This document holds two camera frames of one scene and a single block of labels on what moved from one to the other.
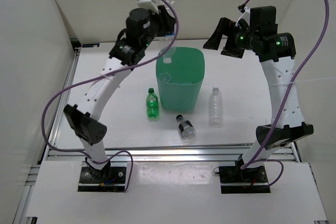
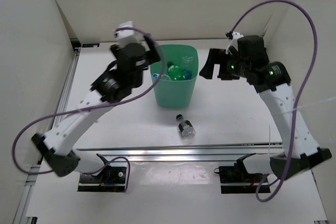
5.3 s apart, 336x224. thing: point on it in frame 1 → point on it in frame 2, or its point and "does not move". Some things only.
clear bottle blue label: (164, 77) → (188, 73)
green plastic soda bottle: (151, 104) → (175, 72)
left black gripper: (166, 23) → (150, 55)
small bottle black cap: (186, 127) does not move
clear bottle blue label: (168, 49) → (156, 76)
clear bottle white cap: (216, 111) → (187, 59)
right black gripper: (222, 28) → (216, 56)
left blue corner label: (91, 45) does not move
